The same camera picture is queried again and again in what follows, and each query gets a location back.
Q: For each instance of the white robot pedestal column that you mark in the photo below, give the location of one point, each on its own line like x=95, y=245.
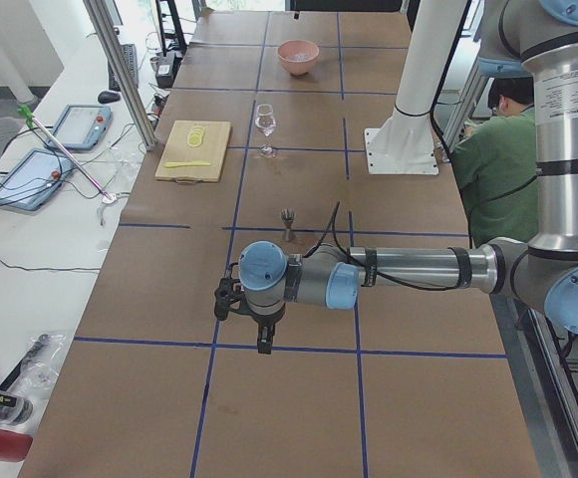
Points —
x=404, y=144

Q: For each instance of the aluminium frame post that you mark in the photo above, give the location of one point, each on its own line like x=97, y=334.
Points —
x=104, y=27

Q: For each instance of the clear wine glass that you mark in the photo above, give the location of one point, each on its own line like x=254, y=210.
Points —
x=265, y=122

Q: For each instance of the black computer mouse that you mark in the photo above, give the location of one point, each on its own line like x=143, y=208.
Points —
x=107, y=97

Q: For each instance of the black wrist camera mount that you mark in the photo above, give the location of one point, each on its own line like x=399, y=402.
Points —
x=229, y=295

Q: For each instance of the clear ice cube pile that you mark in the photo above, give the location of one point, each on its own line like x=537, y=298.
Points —
x=299, y=57

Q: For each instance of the near blue teach pendant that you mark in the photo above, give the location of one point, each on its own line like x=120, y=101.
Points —
x=34, y=179

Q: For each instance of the black keyboard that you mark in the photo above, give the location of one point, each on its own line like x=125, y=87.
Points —
x=129, y=52

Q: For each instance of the steel cocktail jigger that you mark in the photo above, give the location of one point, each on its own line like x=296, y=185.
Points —
x=287, y=216

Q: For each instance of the blue teach pendant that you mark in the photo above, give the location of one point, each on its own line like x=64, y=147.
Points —
x=34, y=179
x=81, y=127

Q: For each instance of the far blue teach pendant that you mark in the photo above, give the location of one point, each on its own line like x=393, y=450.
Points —
x=81, y=127

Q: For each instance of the yellow plastic knife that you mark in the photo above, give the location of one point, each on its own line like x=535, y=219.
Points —
x=194, y=163

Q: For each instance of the black box with label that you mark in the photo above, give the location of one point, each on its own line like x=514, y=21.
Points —
x=167, y=68

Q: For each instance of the pink plastic bowl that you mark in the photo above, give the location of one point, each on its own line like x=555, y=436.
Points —
x=289, y=47

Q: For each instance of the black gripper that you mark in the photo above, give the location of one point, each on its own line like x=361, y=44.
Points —
x=265, y=321

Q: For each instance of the person in green shirt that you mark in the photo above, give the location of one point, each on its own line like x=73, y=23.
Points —
x=495, y=166

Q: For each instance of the wooden cutting board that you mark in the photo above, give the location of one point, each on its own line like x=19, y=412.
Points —
x=213, y=149

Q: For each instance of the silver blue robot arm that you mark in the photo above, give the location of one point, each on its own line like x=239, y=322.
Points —
x=536, y=39

